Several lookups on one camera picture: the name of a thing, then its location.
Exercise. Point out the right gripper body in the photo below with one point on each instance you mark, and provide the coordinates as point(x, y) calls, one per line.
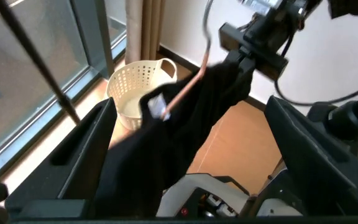
point(266, 49)

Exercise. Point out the window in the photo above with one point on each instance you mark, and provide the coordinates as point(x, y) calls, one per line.
point(89, 37)

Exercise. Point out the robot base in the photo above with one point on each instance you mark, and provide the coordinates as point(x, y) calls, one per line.
point(185, 193)

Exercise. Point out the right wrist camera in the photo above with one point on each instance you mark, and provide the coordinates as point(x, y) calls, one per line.
point(259, 4)

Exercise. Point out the black garment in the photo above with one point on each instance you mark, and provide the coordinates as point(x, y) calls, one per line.
point(166, 149)

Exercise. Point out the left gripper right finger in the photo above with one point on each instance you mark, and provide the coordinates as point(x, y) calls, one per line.
point(328, 174)

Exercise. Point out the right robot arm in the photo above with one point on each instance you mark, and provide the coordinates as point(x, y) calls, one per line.
point(353, 121)

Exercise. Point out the pink clothes hanger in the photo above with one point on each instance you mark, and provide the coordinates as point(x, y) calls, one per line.
point(185, 90)

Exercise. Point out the white laundry basket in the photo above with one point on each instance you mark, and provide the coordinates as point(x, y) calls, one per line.
point(129, 81)

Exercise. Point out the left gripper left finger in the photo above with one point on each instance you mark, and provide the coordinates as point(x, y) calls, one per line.
point(67, 174)

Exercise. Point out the beige curtain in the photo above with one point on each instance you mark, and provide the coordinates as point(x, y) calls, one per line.
point(145, 28)

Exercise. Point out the black clothes rack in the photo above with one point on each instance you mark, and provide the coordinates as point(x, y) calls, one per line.
point(36, 59)

